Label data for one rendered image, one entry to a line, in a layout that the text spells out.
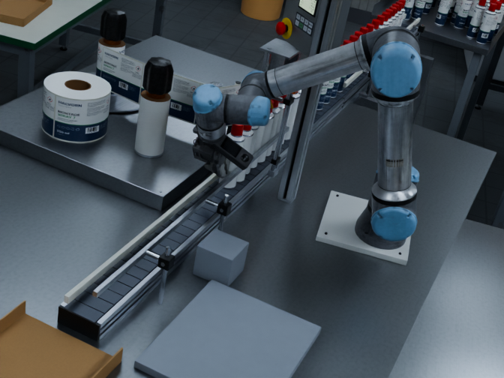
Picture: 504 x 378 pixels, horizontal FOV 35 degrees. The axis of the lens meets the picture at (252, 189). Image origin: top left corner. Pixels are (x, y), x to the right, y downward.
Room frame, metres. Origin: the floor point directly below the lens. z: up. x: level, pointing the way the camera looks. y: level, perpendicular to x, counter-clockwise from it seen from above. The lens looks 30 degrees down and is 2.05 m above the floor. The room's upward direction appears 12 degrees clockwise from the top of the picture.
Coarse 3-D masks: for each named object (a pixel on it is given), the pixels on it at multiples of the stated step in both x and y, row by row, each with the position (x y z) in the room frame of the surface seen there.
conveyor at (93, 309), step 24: (336, 96) 2.90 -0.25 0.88; (288, 144) 2.40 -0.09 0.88; (264, 168) 2.20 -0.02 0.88; (192, 216) 1.85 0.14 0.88; (144, 240) 1.69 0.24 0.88; (168, 240) 1.71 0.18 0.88; (120, 264) 1.57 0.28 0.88; (144, 264) 1.59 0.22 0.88; (120, 288) 1.48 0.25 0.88; (72, 312) 1.37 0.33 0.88; (96, 312) 1.38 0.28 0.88
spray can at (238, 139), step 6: (234, 126) 2.04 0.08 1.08; (240, 126) 2.04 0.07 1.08; (234, 132) 2.04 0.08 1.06; (240, 132) 2.04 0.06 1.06; (234, 138) 2.03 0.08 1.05; (240, 138) 2.04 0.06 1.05; (240, 144) 2.03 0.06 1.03; (234, 168) 2.03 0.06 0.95; (228, 174) 2.02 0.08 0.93; (222, 180) 2.03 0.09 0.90; (234, 180) 2.03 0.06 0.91; (228, 186) 2.03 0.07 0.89; (234, 186) 2.04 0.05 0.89
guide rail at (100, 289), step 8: (288, 128) 2.35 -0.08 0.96; (272, 144) 2.23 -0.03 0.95; (256, 152) 2.13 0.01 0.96; (232, 176) 1.97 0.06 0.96; (224, 184) 1.92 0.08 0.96; (208, 192) 1.85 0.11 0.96; (216, 192) 1.87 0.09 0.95; (200, 200) 1.80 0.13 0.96; (192, 208) 1.75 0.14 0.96; (184, 216) 1.71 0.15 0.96; (176, 224) 1.67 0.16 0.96; (160, 232) 1.62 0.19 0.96; (168, 232) 1.63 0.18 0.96; (152, 240) 1.58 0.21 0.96; (160, 240) 1.60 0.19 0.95; (144, 248) 1.54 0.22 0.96; (152, 248) 1.56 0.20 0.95; (136, 256) 1.50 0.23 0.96; (128, 264) 1.47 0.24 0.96; (120, 272) 1.43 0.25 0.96; (104, 280) 1.39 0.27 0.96; (112, 280) 1.40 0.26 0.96; (96, 288) 1.36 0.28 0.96; (104, 288) 1.37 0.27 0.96; (96, 296) 1.35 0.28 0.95
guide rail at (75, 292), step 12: (192, 192) 1.91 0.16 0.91; (180, 204) 1.84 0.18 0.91; (168, 216) 1.78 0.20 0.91; (156, 228) 1.72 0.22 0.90; (132, 240) 1.63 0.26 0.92; (120, 252) 1.57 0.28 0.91; (108, 264) 1.51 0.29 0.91; (96, 276) 1.47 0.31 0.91; (84, 288) 1.42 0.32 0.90; (72, 300) 1.38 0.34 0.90
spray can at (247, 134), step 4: (244, 128) 2.08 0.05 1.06; (248, 128) 2.08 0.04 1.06; (244, 132) 2.08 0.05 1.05; (248, 132) 2.08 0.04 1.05; (252, 132) 2.09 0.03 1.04; (244, 136) 2.07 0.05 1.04; (248, 136) 2.08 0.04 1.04; (252, 136) 2.09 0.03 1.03; (244, 140) 2.07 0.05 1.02; (248, 140) 2.08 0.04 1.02; (244, 144) 2.07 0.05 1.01; (248, 144) 2.08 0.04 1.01; (244, 148) 2.07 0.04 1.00; (248, 148) 2.08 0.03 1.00; (240, 172) 2.07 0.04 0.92; (244, 172) 2.09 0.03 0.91; (240, 176) 2.08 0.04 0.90; (244, 176) 2.09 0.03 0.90; (240, 180) 2.08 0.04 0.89
